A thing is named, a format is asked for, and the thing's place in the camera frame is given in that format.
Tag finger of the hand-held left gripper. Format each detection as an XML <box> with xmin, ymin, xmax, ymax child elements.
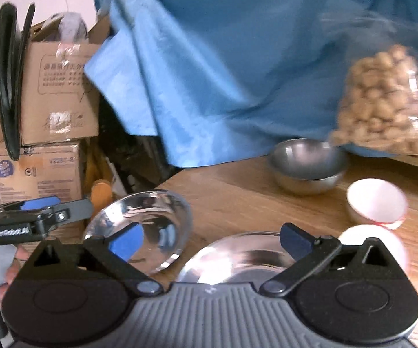
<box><xmin>0</xmin><ymin>196</ymin><xmax>62</xmax><ymax>215</ymax></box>
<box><xmin>35</xmin><ymin>199</ymin><xmax>94</xmax><ymax>233</ymax></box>

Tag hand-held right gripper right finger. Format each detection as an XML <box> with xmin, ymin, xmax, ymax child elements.
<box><xmin>259</xmin><ymin>223</ymin><xmax>400</xmax><ymax>297</ymax></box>

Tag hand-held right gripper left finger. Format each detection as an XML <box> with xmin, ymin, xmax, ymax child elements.
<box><xmin>26</xmin><ymin>222</ymin><xmax>163</xmax><ymax>296</ymax></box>

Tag shiny steel plate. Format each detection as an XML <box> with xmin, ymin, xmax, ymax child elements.
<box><xmin>82</xmin><ymin>189</ymin><xmax>192</xmax><ymax>276</ymax></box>
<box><xmin>176</xmin><ymin>231</ymin><xmax>305</xmax><ymax>285</ymax></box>

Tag white bowl red rim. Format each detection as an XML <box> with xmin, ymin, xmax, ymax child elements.
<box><xmin>337</xmin><ymin>225</ymin><xmax>410</xmax><ymax>274</ymax></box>
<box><xmin>346</xmin><ymin>178</ymin><xmax>408</xmax><ymax>230</ymax></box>

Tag steel bowl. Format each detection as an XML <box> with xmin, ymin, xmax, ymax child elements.
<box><xmin>269</xmin><ymin>138</ymin><xmax>349</xmax><ymax>194</ymax></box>

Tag person's left hand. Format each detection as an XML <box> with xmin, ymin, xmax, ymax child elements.
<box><xmin>0</xmin><ymin>244</ymin><xmax>31</xmax><ymax>300</ymax></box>

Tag cardboard box blue logo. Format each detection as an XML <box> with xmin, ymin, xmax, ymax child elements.
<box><xmin>0</xmin><ymin>141</ymin><xmax>84</xmax><ymax>242</ymax></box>

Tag plain printed cardboard box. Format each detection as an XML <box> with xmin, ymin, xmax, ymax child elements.
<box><xmin>0</xmin><ymin>16</ymin><xmax>112</xmax><ymax>147</ymax></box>

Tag clear bag of snacks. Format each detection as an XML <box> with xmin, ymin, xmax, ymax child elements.
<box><xmin>321</xmin><ymin>11</ymin><xmax>418</xmax><ymax>160</ymax></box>

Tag grey plastic bag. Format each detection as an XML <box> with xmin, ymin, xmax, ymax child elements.
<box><xmin>40</xmin><ymin>12</ymin><xmax>90</xmax><ymax>44</ymax></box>

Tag blue cloth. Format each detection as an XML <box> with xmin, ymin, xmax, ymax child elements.
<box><xmin>84</xmin><ymin>0</ymin><xmax>418</xmax><ymax>169</ymax></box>

